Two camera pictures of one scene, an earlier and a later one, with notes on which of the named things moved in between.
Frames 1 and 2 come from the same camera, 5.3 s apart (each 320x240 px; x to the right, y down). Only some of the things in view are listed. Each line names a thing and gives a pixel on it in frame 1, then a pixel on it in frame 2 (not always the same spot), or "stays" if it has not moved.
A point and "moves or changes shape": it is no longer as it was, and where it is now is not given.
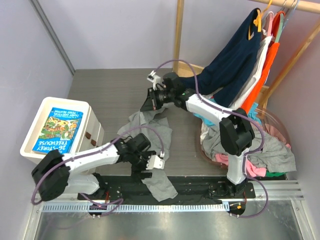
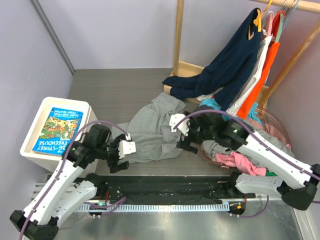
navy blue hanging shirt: x=227 y=74 stays
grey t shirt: x=155 y=124 moves or changes shape
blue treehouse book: x=59 y=132 stays
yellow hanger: x=257 y=22 stays
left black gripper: x=136 y=171 to x=116 y=143
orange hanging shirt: x=273 y=48 stays
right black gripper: x=152 y=103 to x=186 y=144
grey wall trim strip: x=52 y=34 stays
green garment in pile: x=274 y=174 stays
